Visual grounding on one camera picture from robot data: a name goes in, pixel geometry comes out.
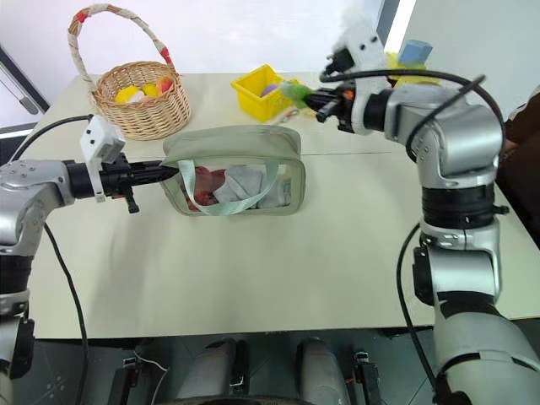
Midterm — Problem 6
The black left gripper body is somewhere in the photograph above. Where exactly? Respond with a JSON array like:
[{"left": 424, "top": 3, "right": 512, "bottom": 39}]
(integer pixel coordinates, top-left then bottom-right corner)
[{"left": 99, "top": 152, "right": 142, "bottom": 216}]

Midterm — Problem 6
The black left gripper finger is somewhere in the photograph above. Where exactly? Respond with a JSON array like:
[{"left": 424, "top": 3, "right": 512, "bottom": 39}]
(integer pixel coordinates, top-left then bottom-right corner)
[
  {"left": 128, "top": 171, "right": 178, "bottom": 186},
  {"left": 128, "top": 159, "right": 179, "bottom": 175}
]

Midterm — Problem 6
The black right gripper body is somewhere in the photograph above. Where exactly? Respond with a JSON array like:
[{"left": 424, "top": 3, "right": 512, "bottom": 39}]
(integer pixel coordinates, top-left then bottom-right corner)
[{"left": 315, "top": 81, "right": 358, "bottom": 127}]

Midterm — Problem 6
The green plush keychain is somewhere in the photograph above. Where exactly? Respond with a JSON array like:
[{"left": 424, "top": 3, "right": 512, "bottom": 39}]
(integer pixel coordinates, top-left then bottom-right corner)
[{"left": 277, "top": 79, "right": 316, "bottom": 110}]

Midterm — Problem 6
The green pouch with clear window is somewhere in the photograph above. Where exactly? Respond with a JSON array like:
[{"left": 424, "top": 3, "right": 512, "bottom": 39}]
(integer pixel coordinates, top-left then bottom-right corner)
[{"left": 161, "top": 125, "right": 306, "bottom": 218}]

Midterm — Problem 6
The red item inside pouch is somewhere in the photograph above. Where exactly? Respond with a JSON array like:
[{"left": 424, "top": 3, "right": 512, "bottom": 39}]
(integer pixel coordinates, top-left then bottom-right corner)
[{"left": 185, "top": 165, "right": 228, "bottom": 213}]

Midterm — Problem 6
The grey cloth inside pouch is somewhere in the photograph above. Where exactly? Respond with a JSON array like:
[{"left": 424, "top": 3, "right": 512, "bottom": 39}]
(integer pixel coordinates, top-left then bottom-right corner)
[{"left": 212, "top": 164, "right": 293, "bottom": 210}]

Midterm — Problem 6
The yellow plastic bin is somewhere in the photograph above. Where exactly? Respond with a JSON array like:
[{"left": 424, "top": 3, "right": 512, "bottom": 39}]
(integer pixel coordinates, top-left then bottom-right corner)
[{"left": 229, "top": 63, "right": 297, "bottom": 124}]

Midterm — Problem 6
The yellow flat container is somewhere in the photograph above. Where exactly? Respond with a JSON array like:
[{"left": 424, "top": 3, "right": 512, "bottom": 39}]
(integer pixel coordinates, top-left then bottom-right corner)
[{"left": 384, "top": 51, "right": 442, "bottom": 89}]

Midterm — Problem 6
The light blue block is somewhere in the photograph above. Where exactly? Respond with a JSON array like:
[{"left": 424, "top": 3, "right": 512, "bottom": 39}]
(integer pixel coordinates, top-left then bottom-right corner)
[{"left": 397, "top": 39, "right": 435, "bottom": 68}]

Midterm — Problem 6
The person in brown clothing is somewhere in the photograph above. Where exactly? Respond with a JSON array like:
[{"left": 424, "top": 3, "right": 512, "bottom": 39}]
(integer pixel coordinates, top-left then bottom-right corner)
[{"left": 494, "top": 83, "right": 540, "bottom": 257}]

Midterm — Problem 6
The grey rounded shape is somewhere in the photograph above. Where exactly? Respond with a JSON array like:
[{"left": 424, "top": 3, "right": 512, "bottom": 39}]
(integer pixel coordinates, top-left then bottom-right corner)
[
  {"left": 175, "top": 337, "right": 251, "bottom": 402},
  {"left": 294, "top": 336, "right": 353, "bottom": 405}
]

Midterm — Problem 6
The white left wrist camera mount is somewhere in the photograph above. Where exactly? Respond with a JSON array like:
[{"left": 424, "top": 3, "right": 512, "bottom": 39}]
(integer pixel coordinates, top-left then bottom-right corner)
[{"left": 79, "top": 115, "right": 127, "bottom": 204}]

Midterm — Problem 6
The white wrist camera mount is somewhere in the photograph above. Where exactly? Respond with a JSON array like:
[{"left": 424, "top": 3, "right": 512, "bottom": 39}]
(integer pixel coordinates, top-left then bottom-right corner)
[
  {"left": 323, "top": 19, "right": 394, "bottom": 137},
  {"left": 79, "top": 115, "right": 127, "bottom": 204}
]

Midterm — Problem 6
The wicker basket with handle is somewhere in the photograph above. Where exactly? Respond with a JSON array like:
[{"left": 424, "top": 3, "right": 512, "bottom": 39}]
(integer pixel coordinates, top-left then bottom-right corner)
[{"left": 67, "top": 3, "right": 192, "bottom": 142}]

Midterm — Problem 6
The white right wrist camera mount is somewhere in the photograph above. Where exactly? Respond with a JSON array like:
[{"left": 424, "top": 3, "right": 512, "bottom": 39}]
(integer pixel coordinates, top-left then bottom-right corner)
[{"left": 323, "top": 19, "right": 394, "bottom": 137}]

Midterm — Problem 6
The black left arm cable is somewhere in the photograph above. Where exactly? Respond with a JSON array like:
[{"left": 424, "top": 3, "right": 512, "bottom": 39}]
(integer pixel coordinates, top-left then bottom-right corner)
[{"left": 6, "top": 113, "right": 92, "bottom": 405}]

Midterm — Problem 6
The grey door handle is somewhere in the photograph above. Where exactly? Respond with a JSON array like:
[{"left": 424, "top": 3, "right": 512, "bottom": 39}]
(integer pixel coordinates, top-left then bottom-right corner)
[{"left": 0, "top": 41, "right": 51, "bottom": 116}]

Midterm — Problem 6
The thin white wire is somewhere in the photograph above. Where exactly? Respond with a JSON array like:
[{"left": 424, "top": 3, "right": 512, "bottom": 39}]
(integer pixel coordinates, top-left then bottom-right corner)
[{"left": 133, "top": 348, "right": 170, "bottom": 374}]

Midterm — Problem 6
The black bracket under table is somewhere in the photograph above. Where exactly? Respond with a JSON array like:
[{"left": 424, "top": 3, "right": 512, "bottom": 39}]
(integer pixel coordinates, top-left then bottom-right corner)
[
  {"left": 352, "top": 348, "right": 383, "bottom": 405},
  {"left": 110, "top": 356, "right": 143, "bottom": 405}
]

